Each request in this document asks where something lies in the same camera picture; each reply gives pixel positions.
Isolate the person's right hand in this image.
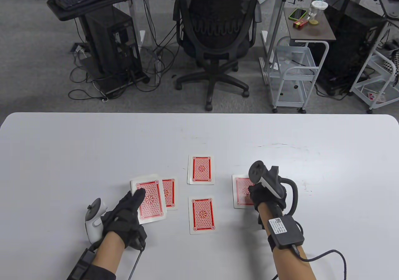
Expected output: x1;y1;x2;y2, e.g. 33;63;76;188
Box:
248;183;287;212

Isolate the person's left hand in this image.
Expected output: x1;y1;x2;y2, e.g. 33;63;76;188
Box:
100;188;147;249

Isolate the red-backed playing card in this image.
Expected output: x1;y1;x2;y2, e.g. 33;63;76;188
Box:
161;178;179;211
232;174;255;209
187;155;215;185
188;196;216;235

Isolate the deck of red-backed cards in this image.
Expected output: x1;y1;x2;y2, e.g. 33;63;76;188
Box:
130;175;168;225

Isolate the person's right forearm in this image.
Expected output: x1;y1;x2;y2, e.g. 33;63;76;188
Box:
258;204;317;280

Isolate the person's left forearm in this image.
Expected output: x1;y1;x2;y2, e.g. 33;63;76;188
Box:
90;232;127;280

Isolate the black left forearm sensor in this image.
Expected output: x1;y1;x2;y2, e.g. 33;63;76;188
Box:
66;249;95;280

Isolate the red white card pack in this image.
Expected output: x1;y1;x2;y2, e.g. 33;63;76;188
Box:
366;91;387;104

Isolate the black white right hand controller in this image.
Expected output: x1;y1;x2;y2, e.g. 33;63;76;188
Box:
248;161;287;199

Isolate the white left hand controller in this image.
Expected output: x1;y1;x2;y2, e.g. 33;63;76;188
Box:
85;198;108;244

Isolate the black wrist sensor box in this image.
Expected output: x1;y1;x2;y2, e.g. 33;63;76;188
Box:
267;215;305;250

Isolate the white metal cart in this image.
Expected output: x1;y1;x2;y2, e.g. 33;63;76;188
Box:
349;21;399;114
267;36;330;114

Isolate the black stand base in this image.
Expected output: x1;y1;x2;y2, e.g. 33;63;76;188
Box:
93;74;151;96

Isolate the black mesh office chair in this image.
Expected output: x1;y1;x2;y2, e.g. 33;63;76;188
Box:
173;0;263;111

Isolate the brown side table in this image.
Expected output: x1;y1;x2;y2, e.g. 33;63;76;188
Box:
283;7;337;42

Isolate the black computer tower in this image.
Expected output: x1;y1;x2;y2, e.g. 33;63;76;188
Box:
84;5;144;81
313;0;388;96

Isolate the black white checkered board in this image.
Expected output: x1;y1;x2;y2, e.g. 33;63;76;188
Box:
382;50;399;78

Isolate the green-edged smartphone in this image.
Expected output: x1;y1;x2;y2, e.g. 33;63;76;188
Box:
288;8;308;21

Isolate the clear lidded jar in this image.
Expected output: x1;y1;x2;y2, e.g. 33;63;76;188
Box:
309;1;329;25

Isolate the white desk leg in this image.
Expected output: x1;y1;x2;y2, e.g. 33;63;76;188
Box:
127;0;147;48

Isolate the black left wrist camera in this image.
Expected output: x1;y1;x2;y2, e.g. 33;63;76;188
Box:
126;226;148;252

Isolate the thick black glove cable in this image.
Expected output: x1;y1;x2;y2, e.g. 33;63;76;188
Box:
281;178;299;216

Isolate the thin black glove cable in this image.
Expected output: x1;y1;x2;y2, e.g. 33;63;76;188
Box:
128;249;145;280

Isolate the black sensor box cable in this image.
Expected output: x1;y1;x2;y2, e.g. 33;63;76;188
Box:
291;245;347;280

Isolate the tangle of black floor cables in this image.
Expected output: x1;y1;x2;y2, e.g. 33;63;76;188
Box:
68;0;182;102

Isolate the aluminium frame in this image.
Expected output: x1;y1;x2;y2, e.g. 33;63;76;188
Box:
260;0;292;85

